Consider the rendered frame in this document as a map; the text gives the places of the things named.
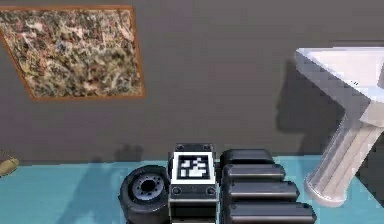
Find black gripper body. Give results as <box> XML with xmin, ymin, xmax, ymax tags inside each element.
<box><xmin>118</xmin><ymin>164</ymin><xmax>172</xmax><ymax>224</ymax></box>

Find tan rounded object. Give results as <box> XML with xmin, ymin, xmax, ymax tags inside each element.
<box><xmin>0</xmin><ymin>151</ymin><xmax>20</xmax><ymax>178</ymax></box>

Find white pedestal sink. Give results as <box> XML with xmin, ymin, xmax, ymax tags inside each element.
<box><xmin>294</xmin><ymin>46</ymin><xmax>384</xmax><ymax>208</ymax></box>

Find brown framed speckled picture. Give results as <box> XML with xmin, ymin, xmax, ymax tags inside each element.
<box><xmin>0</xmin><ymin>4</ymin><xmax>146</xmax><ymax>102</ymax></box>

